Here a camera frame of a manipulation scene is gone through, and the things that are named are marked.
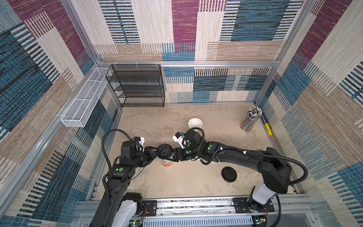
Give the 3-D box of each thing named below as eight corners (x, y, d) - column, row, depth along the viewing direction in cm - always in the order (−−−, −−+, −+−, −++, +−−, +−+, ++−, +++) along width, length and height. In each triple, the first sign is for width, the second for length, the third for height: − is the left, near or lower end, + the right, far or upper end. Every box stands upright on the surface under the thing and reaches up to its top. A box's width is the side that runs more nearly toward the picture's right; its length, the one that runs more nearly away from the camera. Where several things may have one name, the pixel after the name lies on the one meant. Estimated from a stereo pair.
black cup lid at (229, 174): (222, 182, 84) (223, 181, 82) (220, 168, 89) (221, 166, 87) (237, 182, 84) (238, 181, 82) (234, 167, 89) (234, 166, 87)
